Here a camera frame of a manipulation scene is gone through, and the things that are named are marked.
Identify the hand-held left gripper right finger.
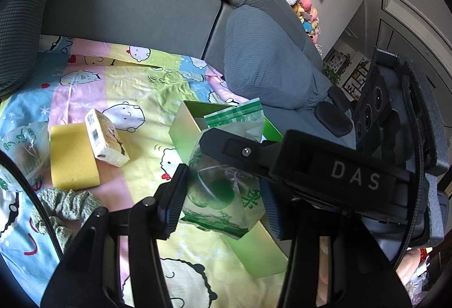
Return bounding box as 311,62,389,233
261,184,412,308

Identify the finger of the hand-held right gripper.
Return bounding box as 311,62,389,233
198,127,294,189

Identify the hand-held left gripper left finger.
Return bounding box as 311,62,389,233
40,163,189,308

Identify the green cardboard box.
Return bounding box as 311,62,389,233
169,100,290,278

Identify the green printed plastic pastry bag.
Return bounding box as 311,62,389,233
0,121,52,192
180,98,265,238

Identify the green knitted cloth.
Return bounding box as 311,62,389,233
30,188,107,254

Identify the large black oval pad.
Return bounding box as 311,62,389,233
315,101,353,138

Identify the small black oval pad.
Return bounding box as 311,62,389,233
327,86,357,111

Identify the display shelf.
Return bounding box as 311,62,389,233
344,59,371,100

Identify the green potted plant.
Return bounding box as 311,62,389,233
321,54,352,84

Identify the blue grey pillow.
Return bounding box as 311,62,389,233
224,6,336,111

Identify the yellow sponge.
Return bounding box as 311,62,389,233
49,123,100,190

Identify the cartoon printed blanket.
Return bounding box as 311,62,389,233
0,34,290,308

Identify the pile of colourful plush toys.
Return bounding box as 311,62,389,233
291,0,323,44

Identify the grey sofa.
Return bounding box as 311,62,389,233
0,0,357,150

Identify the black cable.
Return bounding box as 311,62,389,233
0,152,65,256

